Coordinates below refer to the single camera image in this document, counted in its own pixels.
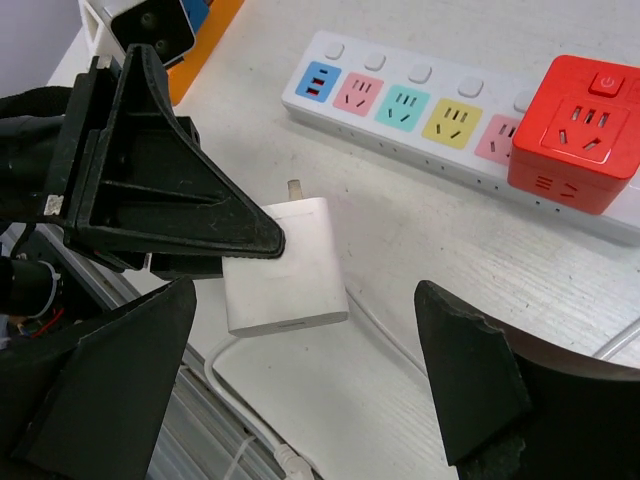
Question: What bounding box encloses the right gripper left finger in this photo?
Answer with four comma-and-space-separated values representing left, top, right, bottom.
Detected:
1, 278, 197, 479

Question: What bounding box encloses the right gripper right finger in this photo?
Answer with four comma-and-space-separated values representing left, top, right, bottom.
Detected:
414, 280, 639, 479

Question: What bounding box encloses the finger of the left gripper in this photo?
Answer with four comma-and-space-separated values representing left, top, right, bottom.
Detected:
37, 44, 285, 259
89, 247, 223, 280

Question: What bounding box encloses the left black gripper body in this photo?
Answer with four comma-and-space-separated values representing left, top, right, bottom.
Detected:
0, 54, 126, 321

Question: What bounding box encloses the white charger block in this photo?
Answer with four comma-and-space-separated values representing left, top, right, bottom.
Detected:
222, 179, 349, 338

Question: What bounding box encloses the orange power strip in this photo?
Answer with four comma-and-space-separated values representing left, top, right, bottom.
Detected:
167, 0, 244, 106

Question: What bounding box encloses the red cube socket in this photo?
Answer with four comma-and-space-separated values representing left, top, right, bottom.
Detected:
507, 55, 639, 215

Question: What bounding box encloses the white multicolour power strip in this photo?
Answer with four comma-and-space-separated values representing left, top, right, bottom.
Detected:
281, 31, 639, 245

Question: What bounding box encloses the blue cube plug adapter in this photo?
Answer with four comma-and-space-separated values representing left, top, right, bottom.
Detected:
181, 0, 213, 33

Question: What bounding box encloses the aluminium frame rail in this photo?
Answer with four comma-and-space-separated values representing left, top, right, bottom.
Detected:
41, 227, 280, 479

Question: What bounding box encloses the white power strip cable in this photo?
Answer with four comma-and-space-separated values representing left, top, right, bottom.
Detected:
202, 279, 640, 480

